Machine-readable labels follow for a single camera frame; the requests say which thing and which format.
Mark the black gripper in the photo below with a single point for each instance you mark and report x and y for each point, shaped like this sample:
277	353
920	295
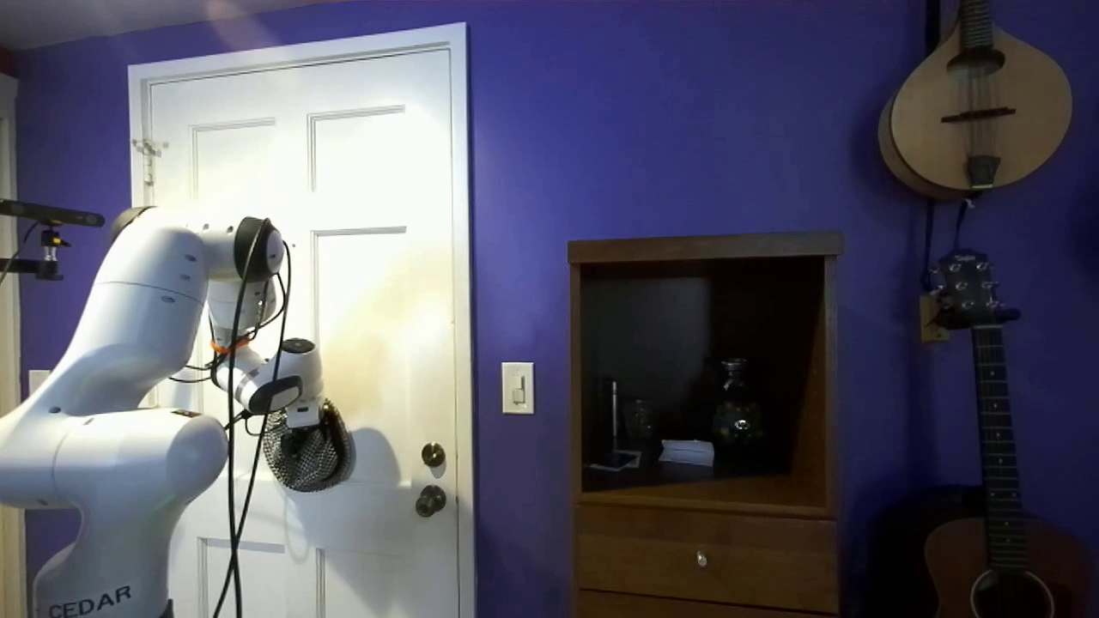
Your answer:
299	440

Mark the black white checkered cloth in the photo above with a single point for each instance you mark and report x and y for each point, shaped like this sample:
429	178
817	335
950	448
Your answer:
330	465

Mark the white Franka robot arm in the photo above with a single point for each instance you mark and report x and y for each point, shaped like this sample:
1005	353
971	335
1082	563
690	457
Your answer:
116	344

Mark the dark round door knob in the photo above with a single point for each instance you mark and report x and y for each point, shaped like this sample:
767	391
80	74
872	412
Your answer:
429	497

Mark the white panel door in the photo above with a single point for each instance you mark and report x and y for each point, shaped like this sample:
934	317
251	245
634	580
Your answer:
380	172

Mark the metal door hook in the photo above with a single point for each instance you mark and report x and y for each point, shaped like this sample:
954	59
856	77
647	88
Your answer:
148	152

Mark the wooden cabinet drawer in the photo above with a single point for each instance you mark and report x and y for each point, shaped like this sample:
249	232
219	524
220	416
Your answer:
639	554

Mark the brown wooden cabinet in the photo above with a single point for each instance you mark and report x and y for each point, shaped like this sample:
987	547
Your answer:
824	377

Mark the dark deadbolt lock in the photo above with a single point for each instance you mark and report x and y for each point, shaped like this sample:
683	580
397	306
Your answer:
434	453

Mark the thin black upright holder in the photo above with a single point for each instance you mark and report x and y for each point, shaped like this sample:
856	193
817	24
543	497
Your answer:
614	416

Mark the black bar on stand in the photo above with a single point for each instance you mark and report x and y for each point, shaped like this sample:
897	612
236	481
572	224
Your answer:
53	214

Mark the small white object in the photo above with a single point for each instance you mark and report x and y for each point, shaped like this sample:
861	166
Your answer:
687	449

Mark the small silver drawer knob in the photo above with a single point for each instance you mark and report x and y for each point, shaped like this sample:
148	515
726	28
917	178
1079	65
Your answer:
701	560

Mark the dark glossy vase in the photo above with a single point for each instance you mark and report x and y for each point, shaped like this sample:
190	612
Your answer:
738	424

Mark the dark acoustic guitar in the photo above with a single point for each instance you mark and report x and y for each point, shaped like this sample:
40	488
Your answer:
994	398

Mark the light wood mandolin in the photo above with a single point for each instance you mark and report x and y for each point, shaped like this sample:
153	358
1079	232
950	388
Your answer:
972	106

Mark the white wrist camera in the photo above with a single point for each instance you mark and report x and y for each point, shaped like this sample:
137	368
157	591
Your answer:
299	412

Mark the white light switch plate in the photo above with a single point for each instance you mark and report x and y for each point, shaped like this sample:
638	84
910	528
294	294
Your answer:
516	386

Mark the beige wall plate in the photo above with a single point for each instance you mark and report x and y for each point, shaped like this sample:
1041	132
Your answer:
927	329

